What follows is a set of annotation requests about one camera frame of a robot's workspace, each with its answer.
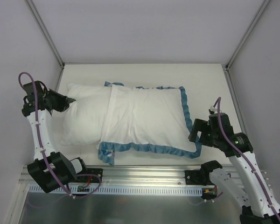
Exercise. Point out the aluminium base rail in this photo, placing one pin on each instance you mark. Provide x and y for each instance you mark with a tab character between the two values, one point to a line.
157	176

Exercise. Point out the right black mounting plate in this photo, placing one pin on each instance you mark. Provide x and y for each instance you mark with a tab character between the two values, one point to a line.
197	177

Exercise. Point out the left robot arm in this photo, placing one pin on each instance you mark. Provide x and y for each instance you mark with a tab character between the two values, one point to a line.
50	168

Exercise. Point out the aluminium frame post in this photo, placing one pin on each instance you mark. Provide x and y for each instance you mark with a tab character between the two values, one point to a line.
254	22
40	23

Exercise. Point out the left aluminium frame post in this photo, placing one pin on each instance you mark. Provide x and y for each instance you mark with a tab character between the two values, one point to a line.
40	23

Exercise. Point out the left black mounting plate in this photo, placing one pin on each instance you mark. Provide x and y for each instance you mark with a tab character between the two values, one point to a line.
90	175

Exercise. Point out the blue patterned pillowcase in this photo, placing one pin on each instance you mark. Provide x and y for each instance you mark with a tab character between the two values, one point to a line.
155	120

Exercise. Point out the black mounting plate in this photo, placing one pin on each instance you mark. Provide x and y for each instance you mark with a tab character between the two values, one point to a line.
197	177
90	175

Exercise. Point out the right aluminium frame post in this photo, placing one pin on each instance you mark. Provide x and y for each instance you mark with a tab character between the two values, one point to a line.
254	22

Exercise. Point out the white pillow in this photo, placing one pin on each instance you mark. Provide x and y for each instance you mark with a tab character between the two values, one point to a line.
84	119

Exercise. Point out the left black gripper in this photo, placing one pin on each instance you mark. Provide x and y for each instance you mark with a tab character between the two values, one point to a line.
59	102

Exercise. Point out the white slotted cable duct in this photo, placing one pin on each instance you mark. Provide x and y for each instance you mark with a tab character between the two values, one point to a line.
137	190

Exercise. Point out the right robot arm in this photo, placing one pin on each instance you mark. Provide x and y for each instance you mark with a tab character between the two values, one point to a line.
255	200

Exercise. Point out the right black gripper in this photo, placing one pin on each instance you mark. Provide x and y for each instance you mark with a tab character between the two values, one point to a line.
198	130

